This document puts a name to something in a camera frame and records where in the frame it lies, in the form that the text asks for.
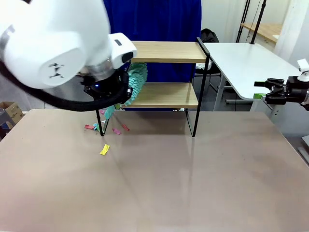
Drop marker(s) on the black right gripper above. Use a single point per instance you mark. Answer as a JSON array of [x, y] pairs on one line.
[[295, 91]]

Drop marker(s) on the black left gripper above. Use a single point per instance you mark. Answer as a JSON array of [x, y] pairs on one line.
[[106, 84]]

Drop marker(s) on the teal microfiber duster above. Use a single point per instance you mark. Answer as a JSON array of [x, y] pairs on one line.
[[138, 77]]

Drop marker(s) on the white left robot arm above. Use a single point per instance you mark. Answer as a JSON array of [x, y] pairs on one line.
[[48, 41]]

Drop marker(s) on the pink paper scrap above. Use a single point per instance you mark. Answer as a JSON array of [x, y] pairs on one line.
[[89, 126], [103, 111], [116, 131]]

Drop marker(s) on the teal paper scrap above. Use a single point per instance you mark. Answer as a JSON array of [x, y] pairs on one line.
[[95, 126]]

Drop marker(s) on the white table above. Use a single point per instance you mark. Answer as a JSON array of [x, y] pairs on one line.
[[241, 62]]

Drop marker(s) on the red paper scrap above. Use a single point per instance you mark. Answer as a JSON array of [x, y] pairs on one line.
[[125, 127]]

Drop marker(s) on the wooden background table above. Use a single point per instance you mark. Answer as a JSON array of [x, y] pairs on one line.
[[265, 30]]

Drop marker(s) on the white curtain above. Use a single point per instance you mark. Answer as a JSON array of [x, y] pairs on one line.
[[294, 29]]

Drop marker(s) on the yellow paper scrap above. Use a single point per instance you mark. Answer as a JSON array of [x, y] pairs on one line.
[[105, 149]]

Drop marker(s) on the black stand pole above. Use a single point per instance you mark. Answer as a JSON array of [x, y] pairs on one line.
[[257, 21]]

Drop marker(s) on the black tripod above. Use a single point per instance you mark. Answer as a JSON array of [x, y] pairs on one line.
[[243, 19]]

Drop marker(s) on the blue curtain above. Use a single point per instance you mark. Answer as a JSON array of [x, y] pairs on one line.
[[157, 21]]

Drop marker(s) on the black chair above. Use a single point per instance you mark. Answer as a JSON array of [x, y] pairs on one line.
[[208, 36]]

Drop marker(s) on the cardboard box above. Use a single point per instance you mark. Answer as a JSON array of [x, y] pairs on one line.
[[12, 112]]

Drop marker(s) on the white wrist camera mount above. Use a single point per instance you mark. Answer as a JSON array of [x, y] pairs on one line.
[[303, 72]]

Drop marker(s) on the two-tier wooden shelf black frame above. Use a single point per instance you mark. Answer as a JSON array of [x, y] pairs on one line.
[[166, 52]]

